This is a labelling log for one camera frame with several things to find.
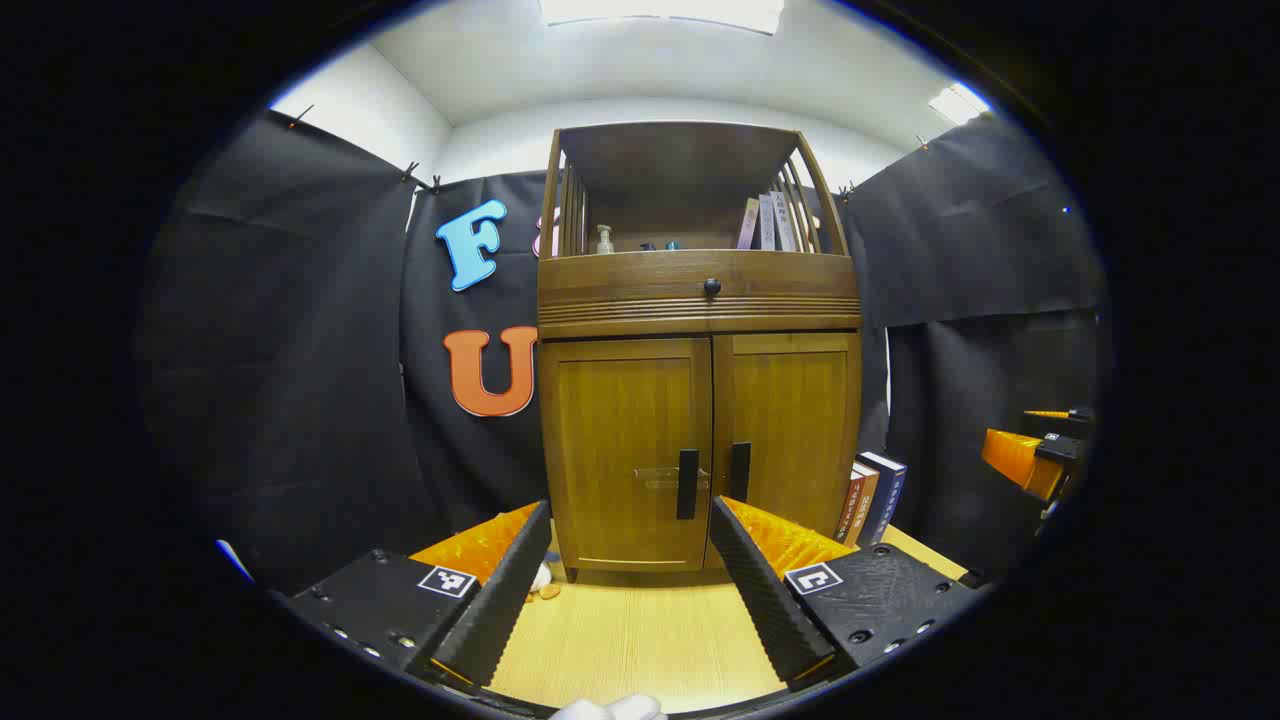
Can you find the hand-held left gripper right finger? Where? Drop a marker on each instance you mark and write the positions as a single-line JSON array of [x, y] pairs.
[[765, 600]]

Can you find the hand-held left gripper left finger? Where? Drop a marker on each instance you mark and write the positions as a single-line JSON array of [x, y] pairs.
[[492, 610]]

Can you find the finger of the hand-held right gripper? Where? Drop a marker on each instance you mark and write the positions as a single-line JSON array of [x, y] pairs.
[[1080, 413], [1015, 460]]

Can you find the plain wooden cabinet door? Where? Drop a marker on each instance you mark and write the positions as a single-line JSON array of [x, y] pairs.
[[790, 410]]

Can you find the wooden cabinet door with tape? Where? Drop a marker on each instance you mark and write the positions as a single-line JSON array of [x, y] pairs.
[[610, 420]]

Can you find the wooden double-door shoe cabinet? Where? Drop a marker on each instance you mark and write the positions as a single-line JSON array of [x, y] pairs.
[[680, 160]]

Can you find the penguin plush toy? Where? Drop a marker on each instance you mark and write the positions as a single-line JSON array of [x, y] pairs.
[[540, 577]]

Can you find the red-brown book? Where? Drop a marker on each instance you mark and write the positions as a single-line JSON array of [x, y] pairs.
[[847, 510]]

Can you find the dark blue book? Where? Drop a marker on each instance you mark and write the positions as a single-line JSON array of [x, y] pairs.
[[888, 495]]

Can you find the tan book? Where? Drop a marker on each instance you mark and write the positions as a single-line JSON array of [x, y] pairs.
[[864, 505]]

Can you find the white cloth lump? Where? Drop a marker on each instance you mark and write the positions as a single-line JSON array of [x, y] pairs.
[[605, 709]]

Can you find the black backdrop cloth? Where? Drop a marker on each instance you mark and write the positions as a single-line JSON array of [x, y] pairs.
[[300, 350]]

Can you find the small ceiling light panel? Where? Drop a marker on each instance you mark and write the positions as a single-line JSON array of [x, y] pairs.
[[957, 103]]

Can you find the white shelf book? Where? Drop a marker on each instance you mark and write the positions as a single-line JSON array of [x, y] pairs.
[[767, 222]]

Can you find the pale pink shelf book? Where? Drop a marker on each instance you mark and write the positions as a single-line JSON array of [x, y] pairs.
[[748, 224]]

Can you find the small pump bottle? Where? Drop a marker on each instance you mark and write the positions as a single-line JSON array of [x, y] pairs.
[[605, 242]]

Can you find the large ceiling light panel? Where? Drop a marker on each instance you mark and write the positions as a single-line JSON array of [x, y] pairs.
[[660, 12]]

